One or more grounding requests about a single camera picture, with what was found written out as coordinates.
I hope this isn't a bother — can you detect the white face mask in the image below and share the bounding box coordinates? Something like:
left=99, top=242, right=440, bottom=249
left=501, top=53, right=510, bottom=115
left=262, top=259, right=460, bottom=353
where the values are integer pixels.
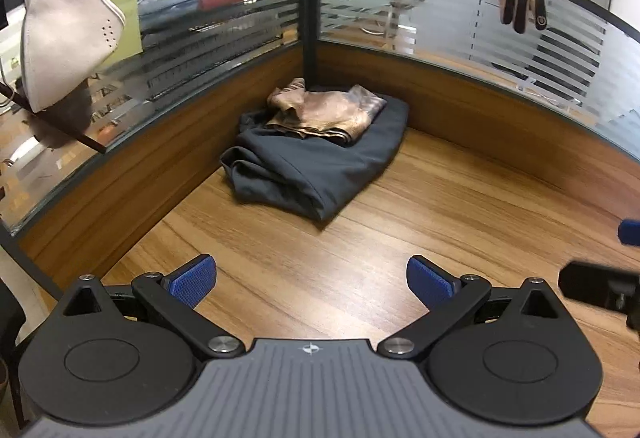
left=19, top=0, right=127, bottom=113

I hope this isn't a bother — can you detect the striped glass desk partition panel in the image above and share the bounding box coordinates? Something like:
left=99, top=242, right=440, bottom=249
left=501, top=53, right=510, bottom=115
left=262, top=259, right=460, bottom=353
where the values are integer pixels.
left=317, top=0, right=640, bottom=221
left=0, top=0, right=307, bottom=281

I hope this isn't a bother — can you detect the black chair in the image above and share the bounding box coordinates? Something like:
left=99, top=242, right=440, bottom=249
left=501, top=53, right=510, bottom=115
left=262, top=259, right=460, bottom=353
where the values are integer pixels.
left=0, top=277, right=28, bottom=429

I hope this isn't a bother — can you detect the dark grey garment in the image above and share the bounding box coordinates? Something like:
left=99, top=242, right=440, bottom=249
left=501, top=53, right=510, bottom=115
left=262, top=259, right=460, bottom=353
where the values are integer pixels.
left=220, top=90, right=410, bottom=226

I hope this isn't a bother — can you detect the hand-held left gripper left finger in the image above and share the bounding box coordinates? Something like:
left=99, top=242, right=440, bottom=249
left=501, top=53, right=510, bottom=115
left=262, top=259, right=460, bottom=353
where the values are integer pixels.
left=62, top=254, right=246, bottom=361

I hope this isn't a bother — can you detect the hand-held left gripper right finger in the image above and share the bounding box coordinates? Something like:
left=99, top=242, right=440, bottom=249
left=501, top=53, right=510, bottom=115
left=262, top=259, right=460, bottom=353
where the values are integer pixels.
left=376, top=255, right=566, bottom=360

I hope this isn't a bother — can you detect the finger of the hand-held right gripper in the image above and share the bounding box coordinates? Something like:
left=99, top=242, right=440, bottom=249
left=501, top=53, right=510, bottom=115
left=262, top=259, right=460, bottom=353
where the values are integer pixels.
left=617, top=218, right=640, bottom=247
left=557, top=260, right=640, bottom=331

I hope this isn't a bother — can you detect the thin black rod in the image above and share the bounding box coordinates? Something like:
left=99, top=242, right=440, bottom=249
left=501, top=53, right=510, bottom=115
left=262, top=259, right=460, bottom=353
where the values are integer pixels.
left=0, top=82, right=108, bottom=155

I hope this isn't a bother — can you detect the yellow sticky note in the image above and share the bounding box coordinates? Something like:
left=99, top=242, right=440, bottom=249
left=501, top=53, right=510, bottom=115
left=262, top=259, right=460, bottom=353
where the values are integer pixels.
left=102, top=0, right=144, bottom=66

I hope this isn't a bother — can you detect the white cable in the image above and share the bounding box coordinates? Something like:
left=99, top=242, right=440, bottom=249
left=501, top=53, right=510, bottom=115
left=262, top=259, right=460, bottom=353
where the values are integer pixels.
left=515, top=76, right=583, bottom=109

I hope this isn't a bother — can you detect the pink-brown printed scarf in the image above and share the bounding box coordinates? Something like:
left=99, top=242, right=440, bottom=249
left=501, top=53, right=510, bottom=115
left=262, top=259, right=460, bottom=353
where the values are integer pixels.
left=265, top=78, right=388, bottom=147

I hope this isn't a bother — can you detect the black partition post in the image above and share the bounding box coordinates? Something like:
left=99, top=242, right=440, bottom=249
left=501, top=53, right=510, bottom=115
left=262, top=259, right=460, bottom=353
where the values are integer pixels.
left=296, top=0, right=322, bottom=92

